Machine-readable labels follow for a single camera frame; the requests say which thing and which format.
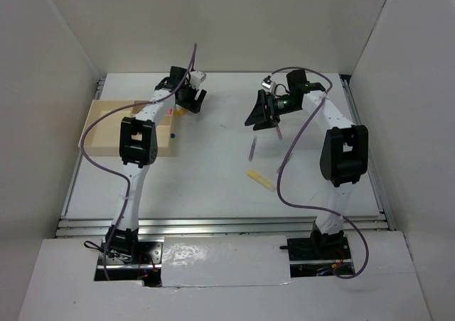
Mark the pink pen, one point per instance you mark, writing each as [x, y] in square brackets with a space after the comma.
[279, 133]

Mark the pink orange highlighter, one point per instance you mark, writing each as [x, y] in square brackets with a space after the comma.
[180, 112]

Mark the wooden organizer tray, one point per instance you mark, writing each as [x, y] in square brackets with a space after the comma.
[103, 139]

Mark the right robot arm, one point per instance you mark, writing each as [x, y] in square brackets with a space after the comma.
[344, 154]

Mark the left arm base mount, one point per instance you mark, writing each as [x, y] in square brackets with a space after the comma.
[143, 265]

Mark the purple pen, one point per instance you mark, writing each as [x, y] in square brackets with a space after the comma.
[252, 149]

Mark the grey green pen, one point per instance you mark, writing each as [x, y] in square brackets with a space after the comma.
[284, 163]

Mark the white cover plate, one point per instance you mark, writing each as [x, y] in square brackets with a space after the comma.
[224, 261]

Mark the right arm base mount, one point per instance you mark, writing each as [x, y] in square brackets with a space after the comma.
[304, 261]

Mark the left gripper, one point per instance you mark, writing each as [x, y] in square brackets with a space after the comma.
[193, 106]

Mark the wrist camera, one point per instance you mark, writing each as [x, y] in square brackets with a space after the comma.
[196, 78]
[268, 84]

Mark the yellow highlighter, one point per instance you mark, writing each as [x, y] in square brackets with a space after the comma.
[261, 180]

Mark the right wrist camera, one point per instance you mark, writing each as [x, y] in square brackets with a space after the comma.
[268, 84]

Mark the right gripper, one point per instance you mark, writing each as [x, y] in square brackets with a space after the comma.
[263, 116]

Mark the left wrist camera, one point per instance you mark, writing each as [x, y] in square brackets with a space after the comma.
[196, 78]

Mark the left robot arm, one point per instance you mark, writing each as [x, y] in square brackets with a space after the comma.
[138, 149]

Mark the aluminium rail frame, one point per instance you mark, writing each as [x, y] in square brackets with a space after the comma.
[204, 188]

